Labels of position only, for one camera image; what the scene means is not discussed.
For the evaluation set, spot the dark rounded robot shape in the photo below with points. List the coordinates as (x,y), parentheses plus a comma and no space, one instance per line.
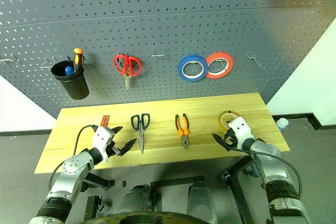
(202,200)
(137,197)

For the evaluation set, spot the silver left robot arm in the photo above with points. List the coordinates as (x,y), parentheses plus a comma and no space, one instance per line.
(71,171)

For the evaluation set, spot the black plastic cup holder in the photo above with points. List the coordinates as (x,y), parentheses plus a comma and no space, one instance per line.
(74,87)

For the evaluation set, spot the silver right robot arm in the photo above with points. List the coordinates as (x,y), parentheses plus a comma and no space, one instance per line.
(275,171)

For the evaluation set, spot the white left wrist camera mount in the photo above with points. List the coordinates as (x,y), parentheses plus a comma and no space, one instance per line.
(102,137)

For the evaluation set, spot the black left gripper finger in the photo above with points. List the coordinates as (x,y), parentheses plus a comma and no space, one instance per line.
(116,130)
(128,146)

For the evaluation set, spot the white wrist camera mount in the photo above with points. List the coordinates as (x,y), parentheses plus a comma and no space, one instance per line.
(102,137)
(241,129)

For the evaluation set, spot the yellow transparent tape roll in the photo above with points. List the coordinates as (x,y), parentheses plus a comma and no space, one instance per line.
(220,121)

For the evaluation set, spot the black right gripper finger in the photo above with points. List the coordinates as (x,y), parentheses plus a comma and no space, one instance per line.
(221,141)

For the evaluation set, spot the grey pegboard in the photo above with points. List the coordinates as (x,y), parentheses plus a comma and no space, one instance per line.
(162,24)

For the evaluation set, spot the dark curved robot rim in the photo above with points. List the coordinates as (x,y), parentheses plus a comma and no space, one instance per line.
(147,217)

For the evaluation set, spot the red tape roll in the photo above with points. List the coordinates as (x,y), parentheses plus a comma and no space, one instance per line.
(228,58)

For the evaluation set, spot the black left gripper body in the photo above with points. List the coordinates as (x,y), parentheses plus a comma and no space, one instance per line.
(113,151)

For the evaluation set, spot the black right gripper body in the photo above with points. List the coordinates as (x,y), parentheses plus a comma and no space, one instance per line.
(230,138)

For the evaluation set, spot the blue tape roll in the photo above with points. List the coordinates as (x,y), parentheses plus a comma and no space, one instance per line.
(181,68)

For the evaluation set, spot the small blue capped bottle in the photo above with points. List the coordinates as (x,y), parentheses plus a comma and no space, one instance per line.
(282,123)

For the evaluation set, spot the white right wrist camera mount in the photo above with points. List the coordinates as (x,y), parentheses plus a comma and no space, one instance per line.
(241,129)

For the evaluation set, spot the black metal table frame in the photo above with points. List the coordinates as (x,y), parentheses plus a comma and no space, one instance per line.
(237,179)

